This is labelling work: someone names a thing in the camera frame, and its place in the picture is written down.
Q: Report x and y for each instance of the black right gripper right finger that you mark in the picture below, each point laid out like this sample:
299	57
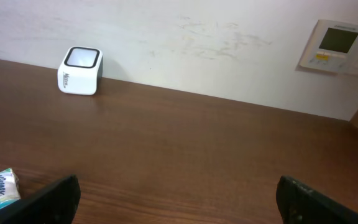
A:
299	203

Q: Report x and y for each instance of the white barcode scanner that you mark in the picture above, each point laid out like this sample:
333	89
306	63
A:
80	71

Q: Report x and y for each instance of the beige wall control panel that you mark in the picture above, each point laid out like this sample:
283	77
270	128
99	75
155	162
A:
332	48

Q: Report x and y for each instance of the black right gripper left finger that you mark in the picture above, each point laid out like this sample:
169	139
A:
56	203

